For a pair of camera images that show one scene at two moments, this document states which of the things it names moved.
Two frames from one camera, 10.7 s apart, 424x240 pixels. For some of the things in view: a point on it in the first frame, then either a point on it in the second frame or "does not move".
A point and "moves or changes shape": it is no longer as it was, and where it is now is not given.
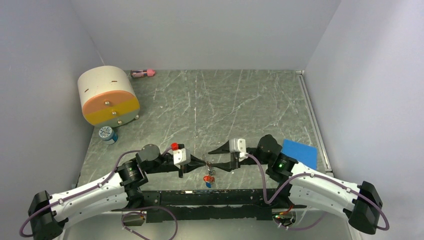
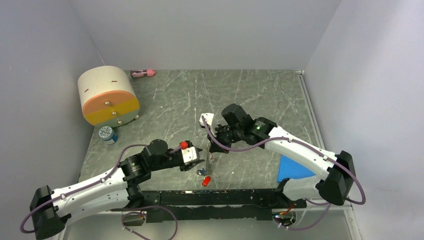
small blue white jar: [107, 134] does not move
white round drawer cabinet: [108, 96] does not move
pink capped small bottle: [139, 73] does not move
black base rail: [253, 204] does not move
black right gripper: [228, 166] → [215, 147]
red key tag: [209, 178] moves or changes shape
